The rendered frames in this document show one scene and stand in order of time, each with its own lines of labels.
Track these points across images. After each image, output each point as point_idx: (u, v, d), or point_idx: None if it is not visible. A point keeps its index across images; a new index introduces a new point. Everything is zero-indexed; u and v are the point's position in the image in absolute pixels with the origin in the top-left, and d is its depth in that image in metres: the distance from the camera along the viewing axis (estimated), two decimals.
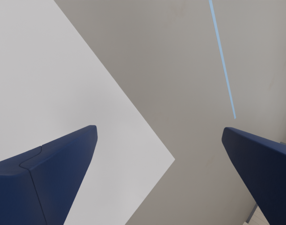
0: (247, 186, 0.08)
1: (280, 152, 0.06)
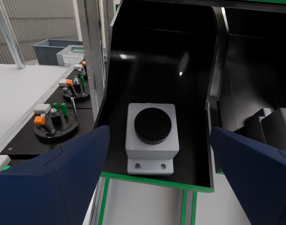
0: (231, 186, 0.08)
1: (260, 152, 0.06)
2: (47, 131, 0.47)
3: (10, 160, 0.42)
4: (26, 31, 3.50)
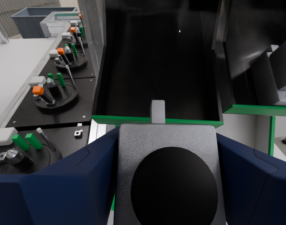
0: None
1: (234, 152, 0.06)
2: (47, 102, 0.46)
3: (18, 132, 0.43)
4: None
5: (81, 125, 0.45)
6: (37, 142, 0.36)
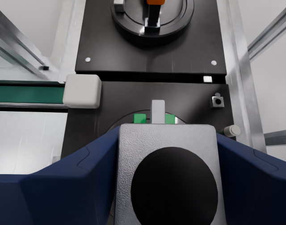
0: None
1: (234, 152, 0.06)
2: (150, 22, 0.22)
3: (102, 83, 0.23)
4: None
5: (212, 81, 0.24)
6: None
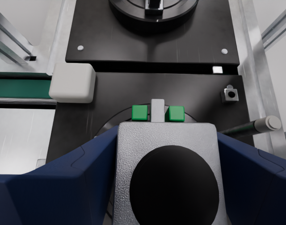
0: None
1: (238, 152, 0.06)
2: (152, 3, 0.19)
3: (96, 74, 0.20)
4: None
5: (222, 72, 0.21)
6: None
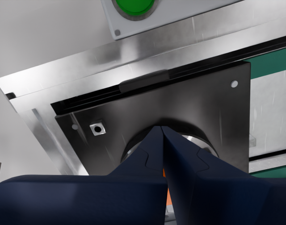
0: (168, 185, 0.08)
1: (178, 151, 0.06)
2: None
3: None
4: None
5: None
6: None
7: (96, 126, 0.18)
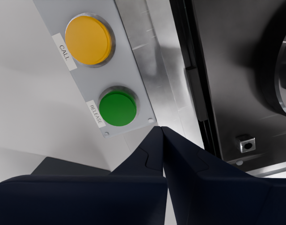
0: (168, 185, 0.08)
1: (178, 151, 0.06)
2: None
3: None
4: None
5: None
6: None
7: (243, 147, 0.17)
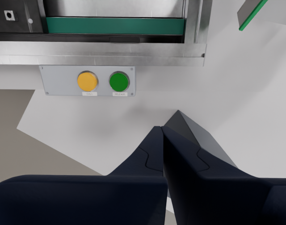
0: (168, 185, 0.08)
1: (178, 151, 0.06)
2: None
3: None
4: None
5: None
6: None
7: (10, 18, 0.28)
